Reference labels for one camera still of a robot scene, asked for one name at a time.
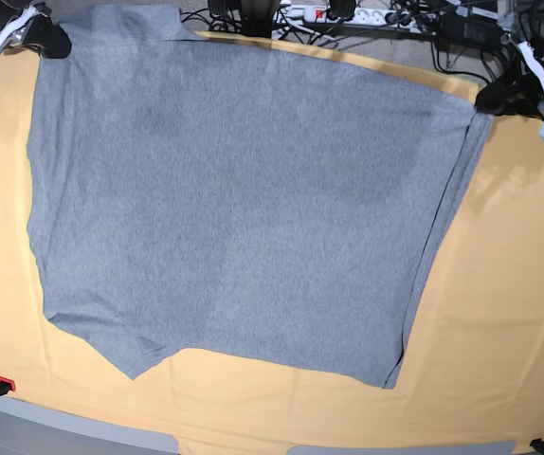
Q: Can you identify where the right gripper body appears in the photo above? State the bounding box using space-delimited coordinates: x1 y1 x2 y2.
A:
0 3 51 53

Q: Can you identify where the grey t-shirt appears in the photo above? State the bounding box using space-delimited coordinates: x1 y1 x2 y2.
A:
27 5 492 388

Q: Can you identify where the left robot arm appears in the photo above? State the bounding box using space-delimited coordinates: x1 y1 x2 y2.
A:
475 1 544 120

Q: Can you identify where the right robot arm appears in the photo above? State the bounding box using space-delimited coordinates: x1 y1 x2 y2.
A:
0 0 72 59

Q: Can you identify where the black power adapter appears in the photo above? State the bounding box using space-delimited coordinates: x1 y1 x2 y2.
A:
438 14 503 51

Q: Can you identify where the white power strip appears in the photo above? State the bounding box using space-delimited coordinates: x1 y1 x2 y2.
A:
273 2 431 35

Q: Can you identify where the yellow table cloth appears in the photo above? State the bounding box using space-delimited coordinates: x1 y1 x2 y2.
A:
0 52 544 454

